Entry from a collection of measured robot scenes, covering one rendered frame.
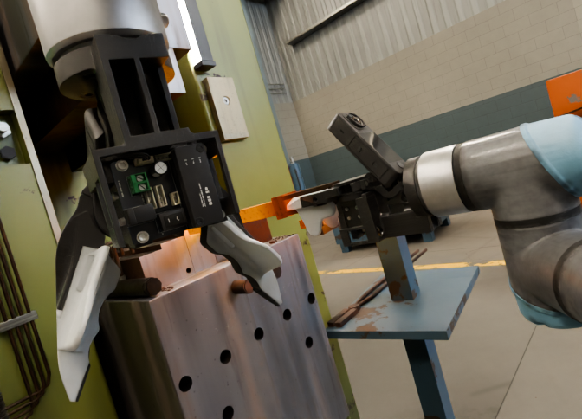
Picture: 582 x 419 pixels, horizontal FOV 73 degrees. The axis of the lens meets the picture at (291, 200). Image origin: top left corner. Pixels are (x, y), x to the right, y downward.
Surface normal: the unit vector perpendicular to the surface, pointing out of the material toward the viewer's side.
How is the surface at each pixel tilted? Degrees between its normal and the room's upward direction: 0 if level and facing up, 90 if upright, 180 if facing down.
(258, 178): 90
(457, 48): 90
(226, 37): 90
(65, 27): 90
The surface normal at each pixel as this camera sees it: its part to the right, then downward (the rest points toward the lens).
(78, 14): 0.11, 0.03
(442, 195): -0.56, 0.40
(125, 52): 0.52, -0.10
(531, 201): -0.48, 0.18
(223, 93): 0.72, -0.18
